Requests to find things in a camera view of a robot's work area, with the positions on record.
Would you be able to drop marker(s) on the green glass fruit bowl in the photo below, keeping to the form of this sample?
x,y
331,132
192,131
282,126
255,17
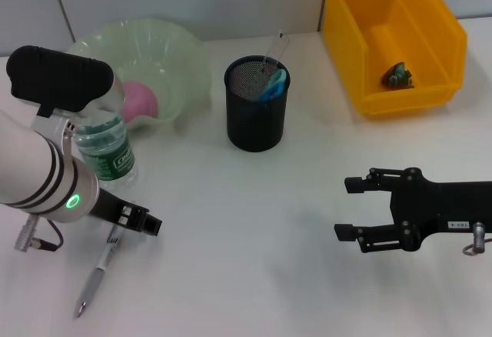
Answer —
x,y
169,56

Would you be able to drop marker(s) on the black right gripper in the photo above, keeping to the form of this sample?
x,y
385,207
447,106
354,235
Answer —
x,y
438,206

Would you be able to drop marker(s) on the yellow plastic bin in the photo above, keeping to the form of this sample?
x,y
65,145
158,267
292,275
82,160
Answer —
x,y
399,14

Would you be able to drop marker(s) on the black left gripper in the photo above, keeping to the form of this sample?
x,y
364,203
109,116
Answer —
x,y
105,204

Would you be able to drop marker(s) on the black mesh pen cup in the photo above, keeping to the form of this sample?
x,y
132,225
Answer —
x,y
255,125

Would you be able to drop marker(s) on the silver ballpoint pen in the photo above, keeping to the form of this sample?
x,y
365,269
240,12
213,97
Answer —
x,y
98,267

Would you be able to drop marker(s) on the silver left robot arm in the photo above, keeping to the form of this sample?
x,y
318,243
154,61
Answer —
x,y
34,171

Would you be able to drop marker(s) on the clear plastic ruler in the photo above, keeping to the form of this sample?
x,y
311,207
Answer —
x,y
276,48

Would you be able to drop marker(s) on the green plastic scrap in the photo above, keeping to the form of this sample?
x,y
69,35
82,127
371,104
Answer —
x,y
397,75

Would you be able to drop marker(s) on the pink peach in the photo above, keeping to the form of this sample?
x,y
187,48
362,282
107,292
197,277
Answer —
x,y
140,100

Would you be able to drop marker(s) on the blue scissors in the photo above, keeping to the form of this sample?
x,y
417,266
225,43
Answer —
x,y
274,87

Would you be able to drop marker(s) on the clear green-label water bottle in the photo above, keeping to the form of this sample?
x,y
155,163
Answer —
x,y
107,148

